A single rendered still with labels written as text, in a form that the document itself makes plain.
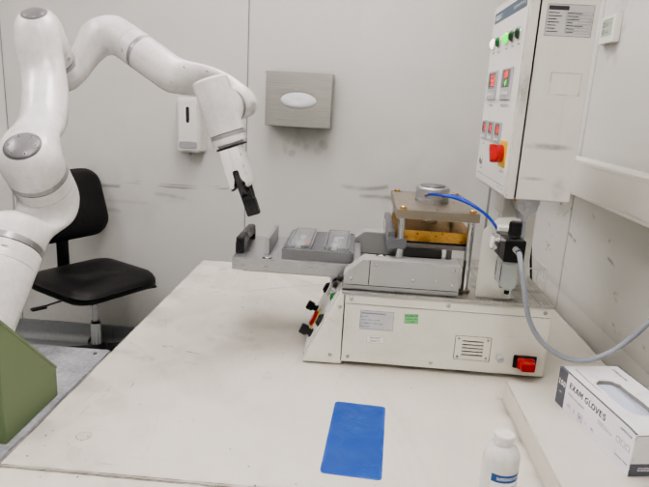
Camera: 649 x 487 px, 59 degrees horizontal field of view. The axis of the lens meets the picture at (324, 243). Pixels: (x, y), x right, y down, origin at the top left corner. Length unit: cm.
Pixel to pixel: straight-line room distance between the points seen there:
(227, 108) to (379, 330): 61
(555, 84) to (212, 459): 94
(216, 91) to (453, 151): 168
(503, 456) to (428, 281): 51
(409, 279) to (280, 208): 169
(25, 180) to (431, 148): 199
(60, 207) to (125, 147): 173
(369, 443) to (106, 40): 111
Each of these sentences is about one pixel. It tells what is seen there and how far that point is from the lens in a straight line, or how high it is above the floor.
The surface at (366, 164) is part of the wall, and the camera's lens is 282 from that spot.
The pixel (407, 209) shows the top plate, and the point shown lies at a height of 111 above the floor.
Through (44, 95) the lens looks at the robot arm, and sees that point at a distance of 143.
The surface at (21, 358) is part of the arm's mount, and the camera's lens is 112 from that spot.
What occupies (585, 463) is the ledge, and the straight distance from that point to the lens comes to 106.
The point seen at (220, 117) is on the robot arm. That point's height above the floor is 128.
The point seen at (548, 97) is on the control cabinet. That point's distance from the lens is 125.
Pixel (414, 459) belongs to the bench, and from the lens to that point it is 105.
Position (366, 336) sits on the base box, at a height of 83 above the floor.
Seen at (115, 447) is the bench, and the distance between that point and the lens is 107.
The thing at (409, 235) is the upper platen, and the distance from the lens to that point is 130.
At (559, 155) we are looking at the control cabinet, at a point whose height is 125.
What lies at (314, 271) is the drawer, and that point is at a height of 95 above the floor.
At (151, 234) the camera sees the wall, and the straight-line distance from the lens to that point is 307.
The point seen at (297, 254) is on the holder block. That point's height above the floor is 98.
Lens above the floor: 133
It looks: 14 degrees down
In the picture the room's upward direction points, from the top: 3 degrees clockwise
